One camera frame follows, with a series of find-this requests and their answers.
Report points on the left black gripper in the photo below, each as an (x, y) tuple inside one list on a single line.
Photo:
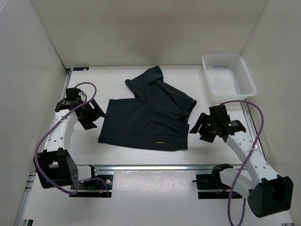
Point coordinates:
[(95, 113)]

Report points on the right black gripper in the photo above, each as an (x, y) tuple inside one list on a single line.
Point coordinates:
[(203, 119)]

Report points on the dark navy shorts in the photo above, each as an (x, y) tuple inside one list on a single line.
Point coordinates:
[(156, 118)]

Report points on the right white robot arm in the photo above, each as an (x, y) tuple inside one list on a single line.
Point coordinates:
[(265, 191)]

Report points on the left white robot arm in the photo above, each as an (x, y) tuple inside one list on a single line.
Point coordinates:
[(53, 162)]

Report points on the white plastic mesh basket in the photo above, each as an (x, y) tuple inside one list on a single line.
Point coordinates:
[(228, 77)]

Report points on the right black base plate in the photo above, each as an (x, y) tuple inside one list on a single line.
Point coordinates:
[(219, 189)]

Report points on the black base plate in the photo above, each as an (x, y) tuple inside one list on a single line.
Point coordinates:
[(219, 189), (96, 188)]

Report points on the aluminium front rail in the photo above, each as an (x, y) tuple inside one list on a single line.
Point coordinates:
[(154, 167)]

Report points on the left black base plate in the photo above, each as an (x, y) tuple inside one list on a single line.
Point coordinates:
[(96, 188)]

